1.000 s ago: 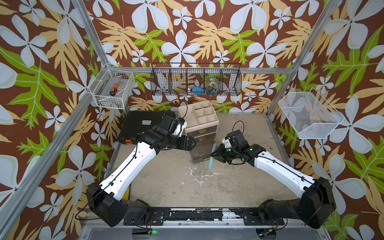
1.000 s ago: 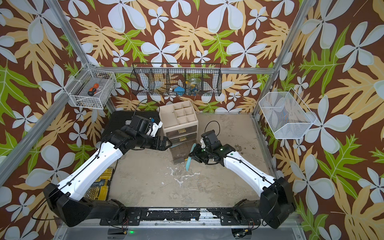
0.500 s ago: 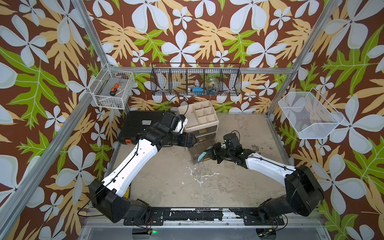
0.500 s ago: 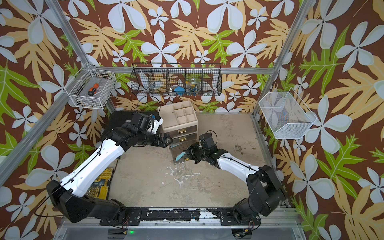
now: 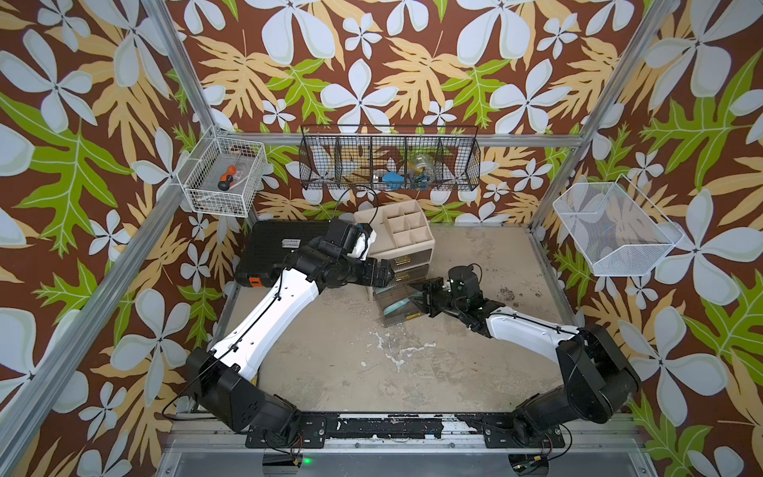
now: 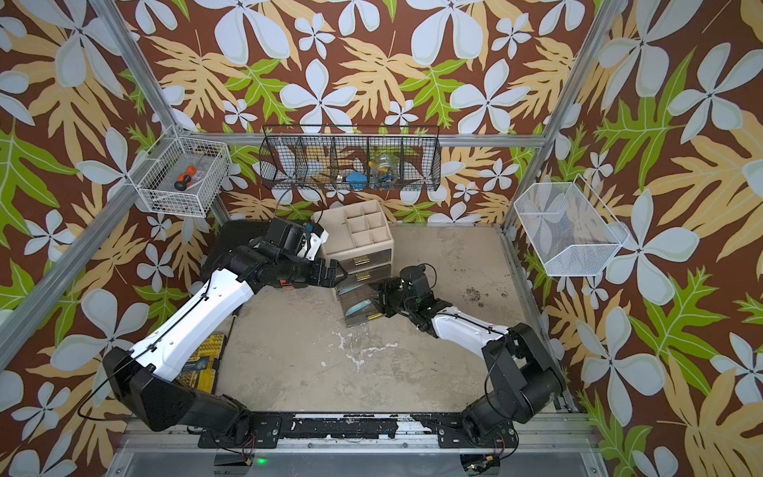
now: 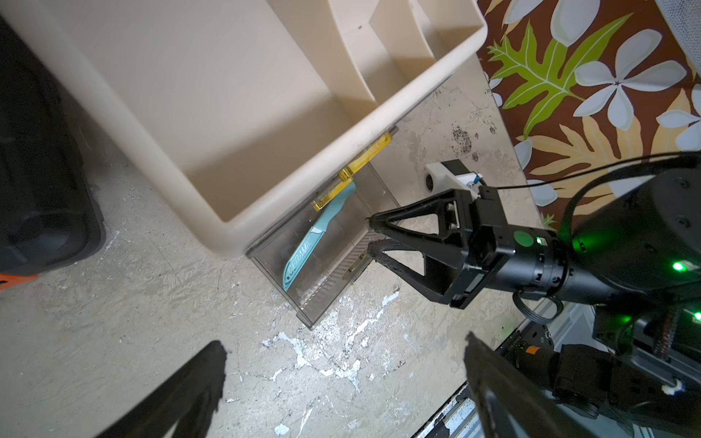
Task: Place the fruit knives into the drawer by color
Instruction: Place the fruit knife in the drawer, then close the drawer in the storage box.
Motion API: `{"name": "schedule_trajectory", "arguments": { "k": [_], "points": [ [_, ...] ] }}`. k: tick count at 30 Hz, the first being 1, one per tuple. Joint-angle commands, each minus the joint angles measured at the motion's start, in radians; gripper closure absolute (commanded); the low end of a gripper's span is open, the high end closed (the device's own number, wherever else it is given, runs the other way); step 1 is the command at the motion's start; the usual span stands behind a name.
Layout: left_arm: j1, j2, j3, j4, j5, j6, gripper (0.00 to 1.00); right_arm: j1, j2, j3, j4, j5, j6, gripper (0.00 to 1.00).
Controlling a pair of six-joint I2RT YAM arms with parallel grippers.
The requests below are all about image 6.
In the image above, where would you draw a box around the yellow screwdriver bit set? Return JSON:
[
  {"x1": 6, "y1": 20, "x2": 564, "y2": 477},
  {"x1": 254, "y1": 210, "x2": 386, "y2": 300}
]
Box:
[{"x1": 177, "y1": 332, "x2": 228, "y2": 394}]

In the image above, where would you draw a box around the black mounting rail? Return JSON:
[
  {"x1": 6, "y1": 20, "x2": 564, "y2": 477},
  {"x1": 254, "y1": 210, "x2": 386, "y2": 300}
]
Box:
[{"x1": 199, "y1": 413, "x2": 519, "y2": 451}]

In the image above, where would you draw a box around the white wire wall basket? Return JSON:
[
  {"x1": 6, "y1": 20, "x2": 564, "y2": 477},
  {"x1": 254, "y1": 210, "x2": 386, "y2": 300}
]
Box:
[{"x1": 130, "y1": 126, "x2": 232, "y2": 218}]

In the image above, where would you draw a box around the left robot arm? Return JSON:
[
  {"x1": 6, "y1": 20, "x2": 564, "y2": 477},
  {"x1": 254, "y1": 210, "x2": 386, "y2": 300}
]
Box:
[{"x1": 103, "y1": 246, "x2": 348, "y2": 443}]

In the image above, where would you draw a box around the black wire wall basket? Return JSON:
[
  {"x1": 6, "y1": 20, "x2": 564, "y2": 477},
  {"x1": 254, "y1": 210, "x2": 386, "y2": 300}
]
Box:
[{"x1": 256, "y1": 125, "x2": 442, "y2": 192}]

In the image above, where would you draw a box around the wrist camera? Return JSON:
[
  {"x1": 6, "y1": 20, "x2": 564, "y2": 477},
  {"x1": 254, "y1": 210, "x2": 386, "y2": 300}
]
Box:
[
  {"x1": 263, "y1": 218, "x2": 329, "y2": 260},
  {"x1": 399, "y1": 264, "x2": 430, "y2": 296}
]

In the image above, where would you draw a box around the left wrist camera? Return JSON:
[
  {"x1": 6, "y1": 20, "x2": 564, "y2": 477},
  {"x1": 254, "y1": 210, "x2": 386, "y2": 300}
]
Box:
[{"x1": 263, "y1": 218, "x2": 329, "y2": 260}]

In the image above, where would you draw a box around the blue fruit knife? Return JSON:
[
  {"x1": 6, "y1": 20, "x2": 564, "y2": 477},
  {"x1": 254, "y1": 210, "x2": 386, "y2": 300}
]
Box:
[{"x1": 346, "y1": 299, "x2": 375, "y2": 317}]

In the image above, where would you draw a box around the beige plastic drawer organizer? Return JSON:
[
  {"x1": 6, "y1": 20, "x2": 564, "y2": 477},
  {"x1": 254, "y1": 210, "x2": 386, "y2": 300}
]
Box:
[{"x1": 311, "y1": 200, "x2": 395, "y2": 328}]

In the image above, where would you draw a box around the white mesh corner basket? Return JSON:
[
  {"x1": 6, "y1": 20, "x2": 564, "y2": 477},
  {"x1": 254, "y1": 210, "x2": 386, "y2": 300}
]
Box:
[{"x1": 514, "y1": 176, "x2": 630, "y2": 277}]

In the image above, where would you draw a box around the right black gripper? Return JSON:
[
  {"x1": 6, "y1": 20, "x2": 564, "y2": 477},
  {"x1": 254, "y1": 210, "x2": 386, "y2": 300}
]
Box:
[{"x1": 366, "y1": 277, "x2": 419, "y2": 318}]

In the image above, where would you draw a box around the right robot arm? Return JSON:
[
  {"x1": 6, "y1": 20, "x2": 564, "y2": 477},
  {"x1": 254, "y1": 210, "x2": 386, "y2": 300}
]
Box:
[{"x1": 373, "y1": 277, "x2": 566, "y2": 446}]

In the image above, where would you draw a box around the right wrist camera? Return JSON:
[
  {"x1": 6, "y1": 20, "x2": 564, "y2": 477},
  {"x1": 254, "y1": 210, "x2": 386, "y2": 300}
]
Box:
[{"x1": 399, "y1": 264, "x2": 430, "y2": 296}]

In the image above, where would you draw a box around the orange black screwdriver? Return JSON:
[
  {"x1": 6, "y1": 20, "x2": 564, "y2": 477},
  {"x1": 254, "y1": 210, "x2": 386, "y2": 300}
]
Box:
[{"x1": 174, "y1": 166, "x2": 198, "y2": 192}]

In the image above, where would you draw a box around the blue item in basket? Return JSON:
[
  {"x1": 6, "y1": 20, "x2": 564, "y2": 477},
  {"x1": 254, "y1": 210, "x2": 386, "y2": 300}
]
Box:
[{"x1": 345, "y1": 172, "x2": 369, "y2": 191}]

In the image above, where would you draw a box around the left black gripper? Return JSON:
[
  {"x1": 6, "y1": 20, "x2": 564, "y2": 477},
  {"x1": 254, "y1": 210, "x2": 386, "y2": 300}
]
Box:
[{"x1": 278, "y1": 255, "x2": 350, "y2": 287}]

